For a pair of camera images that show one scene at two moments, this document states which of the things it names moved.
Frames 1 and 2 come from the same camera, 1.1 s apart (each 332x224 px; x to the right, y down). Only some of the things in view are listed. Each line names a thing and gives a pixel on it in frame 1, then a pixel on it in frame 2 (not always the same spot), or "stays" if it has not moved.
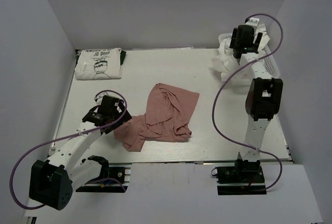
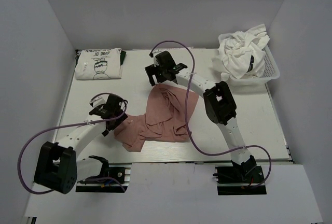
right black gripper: [233, 38] -> [154, 73]
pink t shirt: [166, 119] stays
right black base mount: [246, 178] stays
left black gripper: [120, 116] stays
